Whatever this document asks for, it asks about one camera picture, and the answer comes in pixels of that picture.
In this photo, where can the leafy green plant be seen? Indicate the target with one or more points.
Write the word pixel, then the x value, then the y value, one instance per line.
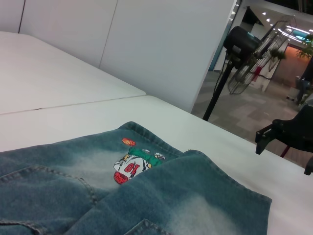
pixel 306 46

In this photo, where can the hanging potted plant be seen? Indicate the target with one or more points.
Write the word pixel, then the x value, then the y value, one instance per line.
pixel 277 55

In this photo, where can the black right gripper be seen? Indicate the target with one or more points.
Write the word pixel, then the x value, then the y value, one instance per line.
pixel 298 132

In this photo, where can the blue denim shorts basketball print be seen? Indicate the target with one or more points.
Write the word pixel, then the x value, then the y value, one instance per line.
pixel 156 195

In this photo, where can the black standing fan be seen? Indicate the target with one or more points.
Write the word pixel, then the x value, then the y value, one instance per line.
pixel 240 39

